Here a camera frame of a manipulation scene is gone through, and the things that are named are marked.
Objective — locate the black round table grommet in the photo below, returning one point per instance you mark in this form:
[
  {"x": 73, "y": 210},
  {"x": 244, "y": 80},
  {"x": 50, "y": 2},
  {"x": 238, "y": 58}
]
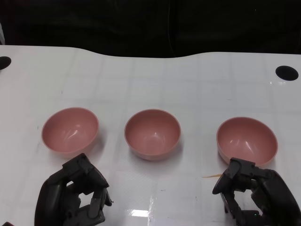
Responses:
[
  {"x": 287, "y": 73},
  {"x": 4, "y": 62}
]

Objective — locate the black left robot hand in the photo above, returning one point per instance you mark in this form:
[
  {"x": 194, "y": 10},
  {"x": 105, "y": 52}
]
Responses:
[{"x": 54, "y": 195}]

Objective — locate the small orange sliver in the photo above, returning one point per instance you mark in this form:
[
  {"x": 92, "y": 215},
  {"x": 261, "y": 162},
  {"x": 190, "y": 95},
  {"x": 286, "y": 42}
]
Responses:
[{"x": 212, "y": 175}]

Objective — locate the white object at edge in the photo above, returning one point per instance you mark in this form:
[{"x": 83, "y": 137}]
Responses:
[{"x": 2, "y": 33}]

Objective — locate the pink plastic bowl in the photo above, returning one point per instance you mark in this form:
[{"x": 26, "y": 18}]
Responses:
[
  {"x": 152, "y": 135},
  {"x": 70, "y": 131},
  {"x": 247, "y": 139}
]

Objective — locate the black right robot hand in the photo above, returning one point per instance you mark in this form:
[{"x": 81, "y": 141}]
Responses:
[{"x": 275, "y": 190}]

